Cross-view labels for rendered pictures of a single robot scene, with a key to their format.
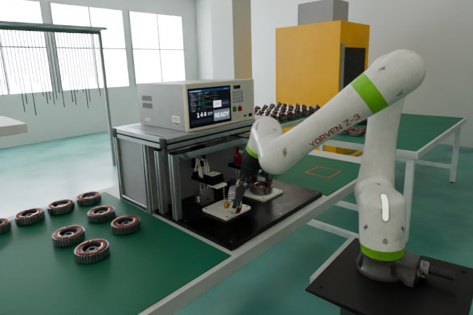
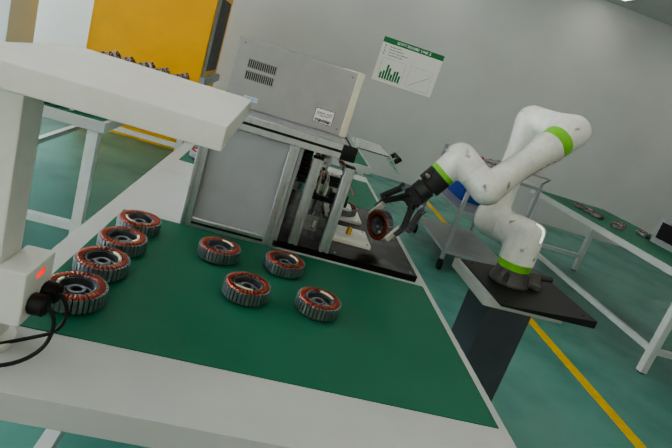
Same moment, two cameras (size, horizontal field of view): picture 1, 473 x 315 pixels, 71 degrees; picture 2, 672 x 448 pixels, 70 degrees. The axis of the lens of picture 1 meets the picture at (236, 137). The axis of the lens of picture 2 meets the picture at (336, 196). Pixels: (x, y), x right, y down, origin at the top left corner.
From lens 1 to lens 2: 1.46 m
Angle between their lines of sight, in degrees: 51
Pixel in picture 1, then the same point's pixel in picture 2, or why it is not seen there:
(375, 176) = (507, 207)
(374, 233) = (529, 254)
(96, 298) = (410, 352)
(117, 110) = not seen: outside the picture
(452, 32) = (314, 20)
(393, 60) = (583, 125)
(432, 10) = not seen: outside the picture
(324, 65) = (189, 13)
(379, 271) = (522, 282)
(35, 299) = (364, 372)
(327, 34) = not seen: outside the picture
